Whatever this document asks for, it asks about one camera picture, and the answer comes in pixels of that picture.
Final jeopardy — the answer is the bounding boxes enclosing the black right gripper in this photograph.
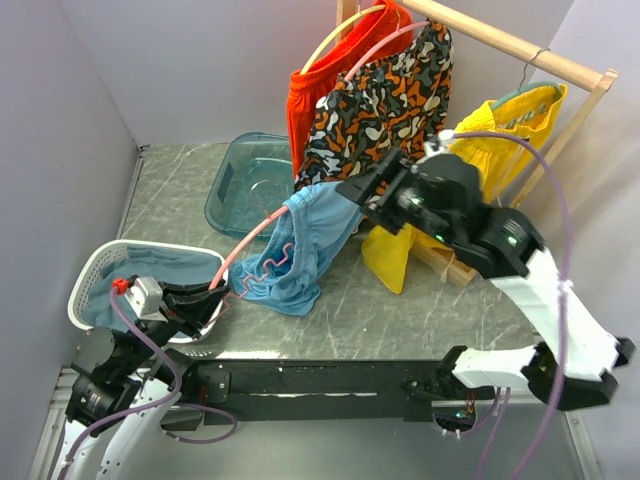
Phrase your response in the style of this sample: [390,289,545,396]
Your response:
[332,144,454,246]

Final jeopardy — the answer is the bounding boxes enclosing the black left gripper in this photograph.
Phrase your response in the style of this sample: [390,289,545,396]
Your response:
[116,278,230,374]

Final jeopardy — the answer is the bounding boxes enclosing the pink wavy hanger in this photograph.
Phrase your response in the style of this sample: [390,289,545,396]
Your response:
[208,205,293,324]

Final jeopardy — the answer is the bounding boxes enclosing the light blue shorts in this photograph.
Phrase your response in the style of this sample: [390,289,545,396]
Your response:
[229,182,362,316]

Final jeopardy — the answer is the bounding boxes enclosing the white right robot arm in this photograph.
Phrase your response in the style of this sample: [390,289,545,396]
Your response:
[337,148,635,411]

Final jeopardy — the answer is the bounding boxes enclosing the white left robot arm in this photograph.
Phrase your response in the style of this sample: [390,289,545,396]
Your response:
[53,276,229,479]

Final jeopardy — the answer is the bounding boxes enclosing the camouflage patterned shorts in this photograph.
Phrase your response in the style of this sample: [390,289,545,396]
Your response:
[294,23,454,190]

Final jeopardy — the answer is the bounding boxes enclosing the orange shorts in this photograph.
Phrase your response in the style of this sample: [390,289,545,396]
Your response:
[286,1,412,173]

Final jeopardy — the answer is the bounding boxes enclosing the yellow shorts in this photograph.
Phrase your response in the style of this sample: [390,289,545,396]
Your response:
[361,84,568,294]

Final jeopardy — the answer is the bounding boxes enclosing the pink hanger with camouflage shorts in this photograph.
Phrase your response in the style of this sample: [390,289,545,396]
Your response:
[344,20,430,82]

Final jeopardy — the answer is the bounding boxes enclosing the yellow hanger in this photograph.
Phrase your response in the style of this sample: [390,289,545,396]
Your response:
[300,1,385,75]

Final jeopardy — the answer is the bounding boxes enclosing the green hanger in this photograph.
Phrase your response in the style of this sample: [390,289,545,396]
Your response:
[491,47,562,111]

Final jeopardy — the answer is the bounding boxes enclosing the grey-blue cloth in basket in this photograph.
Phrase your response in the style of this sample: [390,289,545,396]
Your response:
[76,243,222,331]

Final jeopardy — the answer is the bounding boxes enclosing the white perforated laundry basket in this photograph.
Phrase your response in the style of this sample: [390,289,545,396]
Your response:
[67,240,224,331]

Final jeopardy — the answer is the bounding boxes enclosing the teal plastic basin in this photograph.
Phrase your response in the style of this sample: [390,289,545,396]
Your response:
[204,132,293,239]

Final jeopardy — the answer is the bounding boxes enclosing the wooden clothes rack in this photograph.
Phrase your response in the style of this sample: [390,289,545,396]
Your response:
[363,1,618,293]

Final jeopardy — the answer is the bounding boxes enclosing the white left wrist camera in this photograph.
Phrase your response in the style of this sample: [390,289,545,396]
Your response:
[112,275,166,322]

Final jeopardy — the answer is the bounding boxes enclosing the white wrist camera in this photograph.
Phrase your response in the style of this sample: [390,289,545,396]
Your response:
[424,129,455,158]
[112,275,166,322]

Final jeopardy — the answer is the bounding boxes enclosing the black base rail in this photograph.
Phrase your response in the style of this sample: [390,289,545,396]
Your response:
[180,359,495,422]

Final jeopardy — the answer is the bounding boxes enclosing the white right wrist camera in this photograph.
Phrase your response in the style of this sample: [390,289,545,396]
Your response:
[424,129,455,158]

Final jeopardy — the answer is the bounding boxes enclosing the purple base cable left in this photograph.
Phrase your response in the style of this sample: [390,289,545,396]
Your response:
[159,402,239,445]

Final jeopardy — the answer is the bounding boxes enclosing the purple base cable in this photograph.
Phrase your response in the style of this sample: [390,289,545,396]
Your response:
[159,402,239,445]
[439,387,511,441]

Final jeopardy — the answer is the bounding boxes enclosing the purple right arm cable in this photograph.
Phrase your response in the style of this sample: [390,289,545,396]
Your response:
[449,130,575,480]

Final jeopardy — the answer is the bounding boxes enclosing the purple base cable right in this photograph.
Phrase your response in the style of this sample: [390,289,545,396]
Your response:
[439,387,511,441]

